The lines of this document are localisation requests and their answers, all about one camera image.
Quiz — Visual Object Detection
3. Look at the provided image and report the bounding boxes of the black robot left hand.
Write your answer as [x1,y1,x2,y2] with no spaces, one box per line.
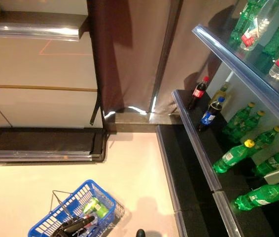
[52,214,96,237]

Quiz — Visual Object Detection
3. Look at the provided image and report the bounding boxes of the blue plastic shopping basket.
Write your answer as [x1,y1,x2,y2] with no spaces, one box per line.
[27,179,117,237]

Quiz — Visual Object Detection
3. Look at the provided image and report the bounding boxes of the black gondola base deck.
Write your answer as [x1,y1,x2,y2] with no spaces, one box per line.
[0,126,108,164]

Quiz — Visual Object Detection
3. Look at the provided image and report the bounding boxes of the dark reflective floor step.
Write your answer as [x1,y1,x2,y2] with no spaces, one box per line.
[103,110,184,134]

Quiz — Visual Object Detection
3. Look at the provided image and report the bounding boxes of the black shelf base deck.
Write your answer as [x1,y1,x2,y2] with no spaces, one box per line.
[155,124,229,237]

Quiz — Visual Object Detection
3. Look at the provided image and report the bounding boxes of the green soda bottle yellow cap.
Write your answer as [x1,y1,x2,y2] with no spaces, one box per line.
[221,101,256,136]
[232,181,279,211]
[212,139,256,174]

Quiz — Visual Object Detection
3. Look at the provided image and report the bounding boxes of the pepsi cola bottle blue cap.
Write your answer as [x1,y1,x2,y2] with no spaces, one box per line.
[198,96,226,132]

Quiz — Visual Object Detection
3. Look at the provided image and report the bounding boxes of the cola bottle red label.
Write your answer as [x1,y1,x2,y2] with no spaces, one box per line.
[187,76,210,111]

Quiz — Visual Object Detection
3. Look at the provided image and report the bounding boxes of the brown fabric curtain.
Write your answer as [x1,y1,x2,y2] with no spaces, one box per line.
[87,0,244,117]

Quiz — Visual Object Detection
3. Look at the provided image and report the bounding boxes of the small yellow tea bottle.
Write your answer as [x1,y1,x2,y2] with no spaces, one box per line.
[208,82,231,107]

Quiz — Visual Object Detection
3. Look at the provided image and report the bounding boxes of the black hanging strap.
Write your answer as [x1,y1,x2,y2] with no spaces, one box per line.
[89,87,101,127]

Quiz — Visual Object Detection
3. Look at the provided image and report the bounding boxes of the dark shelf board clear rail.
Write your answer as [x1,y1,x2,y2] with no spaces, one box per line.
[212,172,279,237]
[0,11,90,42]
[171,88,279,196]
[191,23,279,132]

